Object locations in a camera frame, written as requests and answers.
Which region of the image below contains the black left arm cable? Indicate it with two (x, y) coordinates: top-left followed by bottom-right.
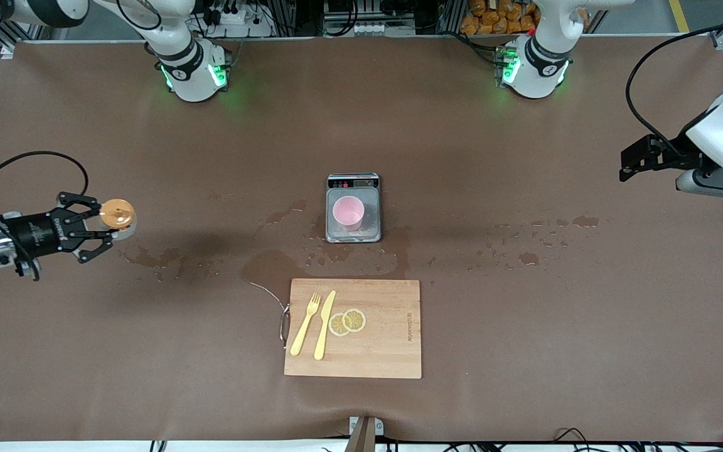
(625, 23), (723, 153)

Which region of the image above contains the wooden cutting board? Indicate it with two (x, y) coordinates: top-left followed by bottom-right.
(280, 278), (423, 380)

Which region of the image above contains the pink plastic cup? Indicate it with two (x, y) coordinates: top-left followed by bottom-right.
(333, 195), (365, 232)

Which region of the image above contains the metal table edge clamp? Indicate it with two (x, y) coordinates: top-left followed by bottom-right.
(349, 416), (385, 452)

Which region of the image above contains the long white power strip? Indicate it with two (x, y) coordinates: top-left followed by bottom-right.
(327, 21), (415, 37)

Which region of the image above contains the yellow plastic knife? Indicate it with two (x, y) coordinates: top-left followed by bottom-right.
(314, 290), (337, 361)

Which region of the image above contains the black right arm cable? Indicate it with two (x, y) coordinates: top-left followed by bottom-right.
(0, 151), (90, 196)

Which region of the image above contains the yellow plastic fork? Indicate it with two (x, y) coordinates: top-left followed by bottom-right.
(290, 292), (322, 357)

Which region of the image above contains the silver digital kitchen scale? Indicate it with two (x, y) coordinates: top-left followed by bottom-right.
(325, 173), (382, 244)

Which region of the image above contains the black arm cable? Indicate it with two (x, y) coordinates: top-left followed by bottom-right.
(0, 151), (90, 196)
(625, 23), (723, 153)

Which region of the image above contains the orange packaged snacks pile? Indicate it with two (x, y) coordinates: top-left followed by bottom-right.
(461, 0), (543, 36)

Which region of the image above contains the white power strip with plugs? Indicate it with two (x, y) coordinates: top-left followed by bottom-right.
(201, 0), (276, 37)

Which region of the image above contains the orange-capped sauce squeeze bottle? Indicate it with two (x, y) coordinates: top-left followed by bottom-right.
(98, 198), (137, 242)

